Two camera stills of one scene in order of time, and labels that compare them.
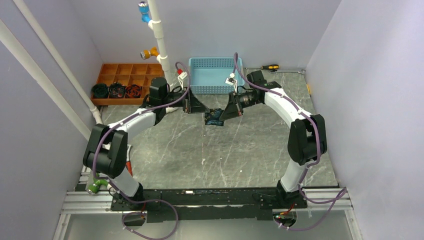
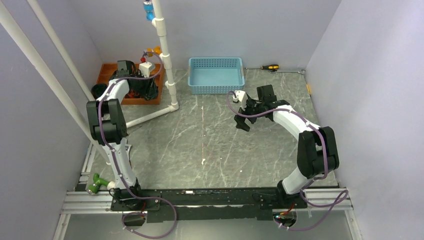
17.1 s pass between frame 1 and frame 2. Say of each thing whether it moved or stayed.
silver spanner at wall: stayed
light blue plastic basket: stayed
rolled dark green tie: stayed
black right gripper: moved
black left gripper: moved
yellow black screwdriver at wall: stayed
